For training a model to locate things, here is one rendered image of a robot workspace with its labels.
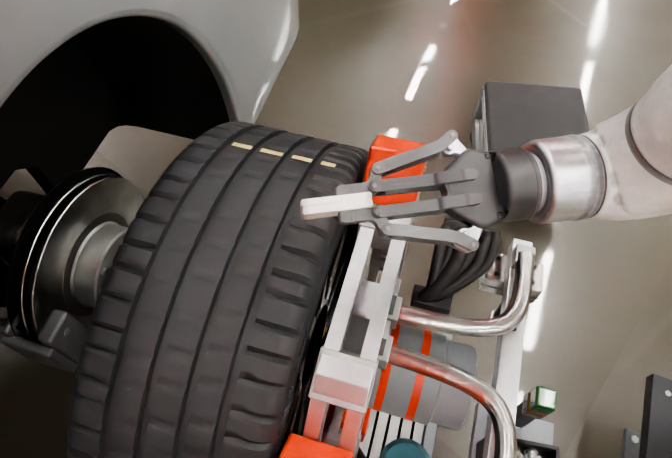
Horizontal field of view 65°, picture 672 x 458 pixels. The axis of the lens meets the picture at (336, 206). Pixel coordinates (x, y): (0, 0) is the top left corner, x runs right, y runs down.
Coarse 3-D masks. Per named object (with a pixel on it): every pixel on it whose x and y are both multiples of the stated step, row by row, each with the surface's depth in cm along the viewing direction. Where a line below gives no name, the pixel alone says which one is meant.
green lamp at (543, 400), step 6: (534, 390) 102; (540, 390) 100; (546, 390) 100; (552, 390) 101; (534, 396) 101; (540, 396) 100; (546, 396) 100; (552, 396) 100; (534, 402) 100; (540, 402) 99; (546, 402) 99; (552, 402) 99; (534, 408) 101; (540, 408) 100; (546, 408) 99; (552, 408) 99
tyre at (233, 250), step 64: (256, 128) 78; (192, 192) 64; (256, 192) 63; (320, 192) 64; (128, 256) 58; (192, 256) 59; (256, 256) 58; (320, 256) 59; (128, 320) 57; (192, 320) 56; (256, 320) 55; (128, 384) 56; (192, 384) 55; (256, 384) 54; (128, 448) 56; (192, 448) 55; (256, 448) 54
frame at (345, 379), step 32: (352, 256) 65; (384, 256) 104; (352, 288) 62; (384, 288) 62; (384, 320) 60; (320, 352) 58; (320, 384) 57; (352, 384) 56; (320, 416) 58; (352, 416) 57; (352, 448) 58
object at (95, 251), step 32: (64, 192) 84; (96, 192) 88; (128, 192) 98; (64, 224) 82; (96, 224) 90; (128, 224) 100; (32, 256) 79; (64, 256) 84; (96, 256) 87; (32, 288) 78; (64, 288) 86; (96, 288) 87; (32, 320) 80
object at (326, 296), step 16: (352, 224) 98; (352, 240) 102; (336, 256) 87; (336, 272) 97; (336, 288) 109; (320, 304) 82; (336, 304) 105; (320, 320) 92; (320, 336) 93; (304, 352) 78; (304, 368) 90; (304, 384) 86; (304, 400) 90; (288, 416) 76; (304, 416) 101; (288, 432) 82
